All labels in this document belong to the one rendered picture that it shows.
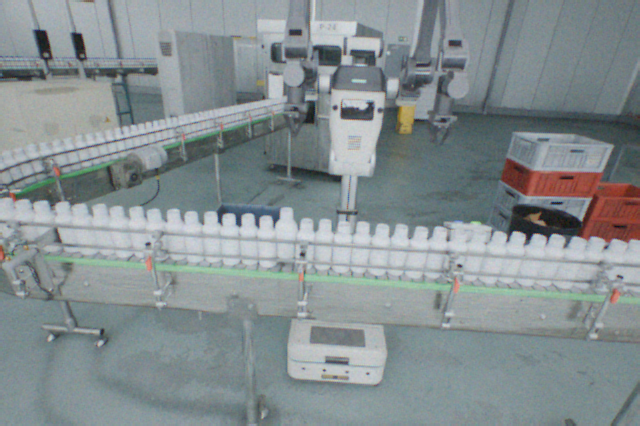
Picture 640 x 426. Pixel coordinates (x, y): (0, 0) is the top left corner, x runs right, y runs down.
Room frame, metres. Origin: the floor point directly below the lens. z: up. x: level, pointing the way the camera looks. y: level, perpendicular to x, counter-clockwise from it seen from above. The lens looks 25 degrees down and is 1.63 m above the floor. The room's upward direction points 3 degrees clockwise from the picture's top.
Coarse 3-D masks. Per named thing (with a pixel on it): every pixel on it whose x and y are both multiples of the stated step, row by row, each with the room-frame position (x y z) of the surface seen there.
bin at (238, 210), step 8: (224, 208) 1.50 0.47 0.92; (232, 208) 1.50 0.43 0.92; (240, 208) 1.50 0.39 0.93; (248, 208) 1.50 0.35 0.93; (256, 208) 1.50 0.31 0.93; (264, 208) 1.49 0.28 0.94; (272, 208) 1.49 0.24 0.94; (280, 208) 1.49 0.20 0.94; (240, 216) 1.50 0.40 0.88; (256, 216) 1.50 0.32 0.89; (272, 216) 1.49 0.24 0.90; (240, 224) 1.50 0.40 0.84; (256, 224) 1.50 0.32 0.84; (200, 312) 1.00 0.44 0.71
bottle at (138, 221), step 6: (132, 210) 0.95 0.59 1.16; (138, 210) 0.93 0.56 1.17; (132, 216) 0.93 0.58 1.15; (138, 216) 0.93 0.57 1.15; (144, 216) 0.95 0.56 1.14; (132, 222) 0.92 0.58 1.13; (138, 222) 0.92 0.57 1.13; (144, 222) 0.93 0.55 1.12; (132, 228) 0.91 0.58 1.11; (138, 228) 0.92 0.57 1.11; (144, 228) 0.93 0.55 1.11; (132, 234) 0.92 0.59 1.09; (138, 234) 0.92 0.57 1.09; (144, 234) 0.93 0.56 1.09; (132, 240) 0.92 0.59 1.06; (138, 240) 0.92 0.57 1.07; (144, 240) 0.92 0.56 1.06; (138, 246) 0.92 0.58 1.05; (144, 246) 0.92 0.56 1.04; (138, 252) 0.92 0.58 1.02
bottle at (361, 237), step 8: (360, 224) 0.94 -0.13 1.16; (368, 224) 0.93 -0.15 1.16; (360, 232) 0.91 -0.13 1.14; (368, 232) 0.91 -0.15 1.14; (352, 240) 0.92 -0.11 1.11; (360, 240) 0.90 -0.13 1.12; (368, 240) 0.90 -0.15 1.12; (352, 248) 0.91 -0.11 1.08; (352, 256) 0.91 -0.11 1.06; (360, 256) 0.90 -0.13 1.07; (368, 256) 0.91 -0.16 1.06; (368, 264) 0.92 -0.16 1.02; (360, 272) 0.90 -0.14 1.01
